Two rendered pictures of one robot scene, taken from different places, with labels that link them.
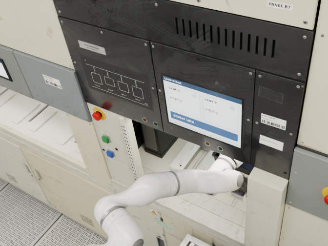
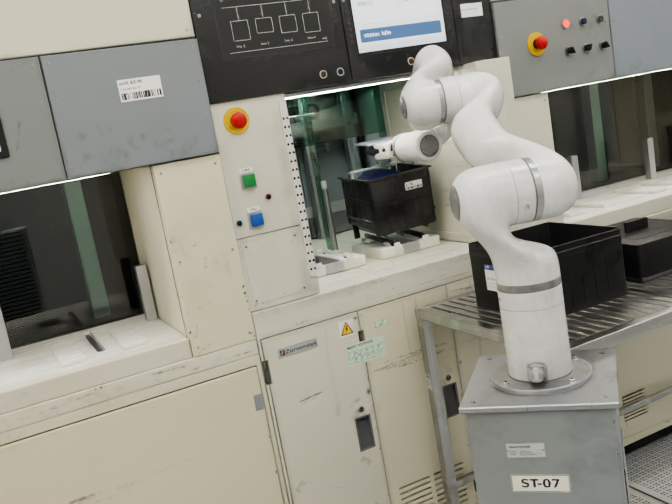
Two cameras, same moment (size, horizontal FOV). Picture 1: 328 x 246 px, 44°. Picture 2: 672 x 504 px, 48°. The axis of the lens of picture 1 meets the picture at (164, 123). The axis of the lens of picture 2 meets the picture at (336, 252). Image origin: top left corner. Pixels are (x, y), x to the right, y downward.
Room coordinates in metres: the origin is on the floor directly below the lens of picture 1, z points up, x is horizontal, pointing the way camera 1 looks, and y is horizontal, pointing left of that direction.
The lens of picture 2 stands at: (0.28, 1.90, 1.32)
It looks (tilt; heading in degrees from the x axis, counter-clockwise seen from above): 10 degrees down; 296
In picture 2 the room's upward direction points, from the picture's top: 10 degrees counter-clockwise
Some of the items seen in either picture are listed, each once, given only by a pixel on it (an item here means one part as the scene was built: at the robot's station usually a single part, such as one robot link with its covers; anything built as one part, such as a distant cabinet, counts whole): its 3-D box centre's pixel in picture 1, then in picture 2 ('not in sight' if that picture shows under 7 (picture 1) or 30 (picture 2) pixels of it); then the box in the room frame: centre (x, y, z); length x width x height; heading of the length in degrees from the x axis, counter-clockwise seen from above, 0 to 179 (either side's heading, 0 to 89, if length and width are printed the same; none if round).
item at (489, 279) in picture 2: not in sight; (545, 268); (0.66, -0.04, 0.85); 0.28 x 0.28 x 0.17; 49
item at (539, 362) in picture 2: not in sight; (535, 330); (0.59, 0.49, 0.85); 0.19 x 0.19 x 0.18
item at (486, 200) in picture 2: not in sight; (503, 226); (0.62, 0.51, 1.07); 0.19 x 0.12 x 0.24; 31
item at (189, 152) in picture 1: (197, 160); (320, 262); (1.35, -0.14, 0.89); 0.22 x 0.21 x 0.04; 141
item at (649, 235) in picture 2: not in sight; (637, 242); (0.46, -0.36, 0.83); 0.29 x 0.29 x 0.13; 50
